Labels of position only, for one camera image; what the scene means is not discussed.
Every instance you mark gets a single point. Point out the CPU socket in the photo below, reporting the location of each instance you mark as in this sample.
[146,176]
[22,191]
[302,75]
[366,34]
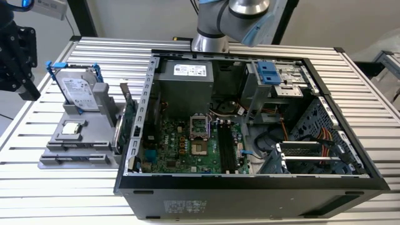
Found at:
[201,147]

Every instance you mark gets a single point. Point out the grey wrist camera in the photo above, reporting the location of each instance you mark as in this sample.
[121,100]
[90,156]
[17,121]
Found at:
[50,9]

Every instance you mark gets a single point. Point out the small yellow black plug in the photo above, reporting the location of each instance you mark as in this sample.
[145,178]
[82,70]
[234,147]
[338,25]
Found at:
[179,39]

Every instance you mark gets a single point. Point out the green motherboard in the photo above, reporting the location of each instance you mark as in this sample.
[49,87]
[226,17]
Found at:
[201,161]

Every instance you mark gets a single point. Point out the grey parts rack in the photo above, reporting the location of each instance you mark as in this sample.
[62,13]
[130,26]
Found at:
[94,133]

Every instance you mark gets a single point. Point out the black case fan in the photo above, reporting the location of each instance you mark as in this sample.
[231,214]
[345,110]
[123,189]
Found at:
[153,117]

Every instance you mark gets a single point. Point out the metal disk bay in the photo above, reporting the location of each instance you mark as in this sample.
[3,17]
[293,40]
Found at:
[301,150]

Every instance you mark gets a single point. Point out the black frame post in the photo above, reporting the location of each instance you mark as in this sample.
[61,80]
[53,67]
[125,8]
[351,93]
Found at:
[83,18]
[287,23]

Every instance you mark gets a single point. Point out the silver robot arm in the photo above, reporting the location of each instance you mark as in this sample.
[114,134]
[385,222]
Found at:
[213,23]

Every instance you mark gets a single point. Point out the clear plastic sheet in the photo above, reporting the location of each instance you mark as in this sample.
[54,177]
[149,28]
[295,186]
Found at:
[385,42]

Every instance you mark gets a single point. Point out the hard disk in blue carrier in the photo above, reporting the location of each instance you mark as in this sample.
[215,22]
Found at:
[77,91]

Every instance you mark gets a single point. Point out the silver CPU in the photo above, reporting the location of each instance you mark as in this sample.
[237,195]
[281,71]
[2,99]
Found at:
[71,128]

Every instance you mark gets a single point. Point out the green graphics card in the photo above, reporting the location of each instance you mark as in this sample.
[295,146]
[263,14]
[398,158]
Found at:
[127,126]

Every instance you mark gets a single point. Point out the black PC case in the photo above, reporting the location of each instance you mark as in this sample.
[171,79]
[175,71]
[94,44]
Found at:
[219,201]

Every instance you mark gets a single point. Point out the metal drive cage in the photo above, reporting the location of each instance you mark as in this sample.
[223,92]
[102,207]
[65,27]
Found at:
[287,91]

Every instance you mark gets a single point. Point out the blue drive latch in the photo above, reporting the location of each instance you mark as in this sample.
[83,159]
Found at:
[269,75]

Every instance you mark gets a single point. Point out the aluminium frame cart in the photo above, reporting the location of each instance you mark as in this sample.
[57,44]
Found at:
[389,63]

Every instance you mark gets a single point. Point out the grey power supply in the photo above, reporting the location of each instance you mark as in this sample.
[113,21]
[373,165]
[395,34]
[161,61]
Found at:
[185,93]

